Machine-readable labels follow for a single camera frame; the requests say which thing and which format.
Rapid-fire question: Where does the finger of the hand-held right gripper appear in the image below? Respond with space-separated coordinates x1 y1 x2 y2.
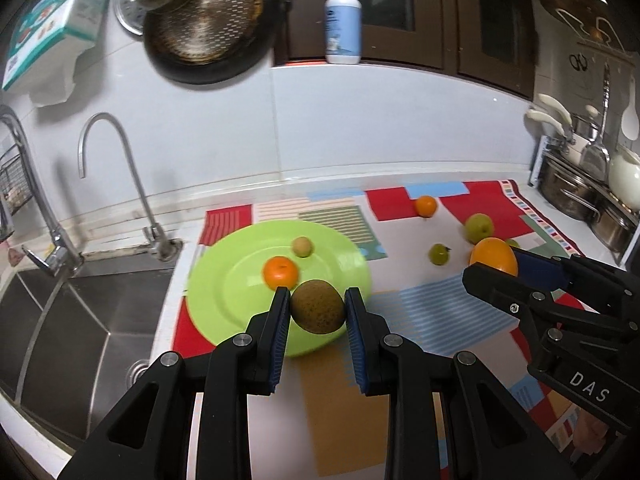
512 246 640 331
461 262 640 376

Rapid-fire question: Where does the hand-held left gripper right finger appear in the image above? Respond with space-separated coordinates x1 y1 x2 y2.
344 287 581 480

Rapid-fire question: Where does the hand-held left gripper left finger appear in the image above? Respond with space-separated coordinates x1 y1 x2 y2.
57 286 292 480

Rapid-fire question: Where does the large orange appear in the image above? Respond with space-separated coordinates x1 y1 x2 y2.
468 237 519 277

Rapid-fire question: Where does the brown round fruit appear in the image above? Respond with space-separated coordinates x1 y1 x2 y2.
290 280 347 335

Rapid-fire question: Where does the green plate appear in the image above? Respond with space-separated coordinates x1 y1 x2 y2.
186 220 373 358

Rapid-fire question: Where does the yellow-green apple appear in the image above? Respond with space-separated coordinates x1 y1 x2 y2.
463 213 495 243

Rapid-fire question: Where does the tangerine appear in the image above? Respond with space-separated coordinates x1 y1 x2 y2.
262 256 300 291

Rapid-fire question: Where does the colourful patterned mat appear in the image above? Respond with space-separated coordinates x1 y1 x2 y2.
172 179 640 466

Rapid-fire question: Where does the white blue-edged board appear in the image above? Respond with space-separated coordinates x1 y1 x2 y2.
530 135 551 188

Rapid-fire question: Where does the white jug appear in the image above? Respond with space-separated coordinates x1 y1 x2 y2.
607 152 640 211

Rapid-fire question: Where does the hanging metal spatula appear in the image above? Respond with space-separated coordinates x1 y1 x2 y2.
580 62 613 181

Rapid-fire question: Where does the small steel pot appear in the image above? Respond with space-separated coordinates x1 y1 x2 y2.
570 115 601 142

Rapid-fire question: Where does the white spatula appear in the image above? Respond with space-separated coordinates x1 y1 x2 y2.
621 92 640 138

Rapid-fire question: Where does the thin gooseneck faucet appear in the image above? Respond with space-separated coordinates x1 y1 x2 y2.
77 112 183 262

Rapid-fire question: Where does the steel sink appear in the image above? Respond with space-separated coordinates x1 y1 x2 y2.
0 250 183 448

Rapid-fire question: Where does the large chrome faucet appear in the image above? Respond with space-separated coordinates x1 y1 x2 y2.
0 105 83 278

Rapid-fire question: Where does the black frying pan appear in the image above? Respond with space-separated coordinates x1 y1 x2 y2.
142 0 278 85

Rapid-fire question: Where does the white pump bottle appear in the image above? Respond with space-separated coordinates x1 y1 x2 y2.
324 0 363 65

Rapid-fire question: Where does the teal tissue box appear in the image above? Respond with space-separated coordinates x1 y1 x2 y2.
1 0 116 107

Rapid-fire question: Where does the cream handled white saucepan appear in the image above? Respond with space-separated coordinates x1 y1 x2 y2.
537 94 573 128
524 109 586 161

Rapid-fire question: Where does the white wire hanger rack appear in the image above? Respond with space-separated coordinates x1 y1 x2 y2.
552 7 631 51

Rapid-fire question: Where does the dark brown window frame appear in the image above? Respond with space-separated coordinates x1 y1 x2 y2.
272 0 538 101

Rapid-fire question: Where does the black wire rack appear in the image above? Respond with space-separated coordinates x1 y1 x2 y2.
0 145 28 241

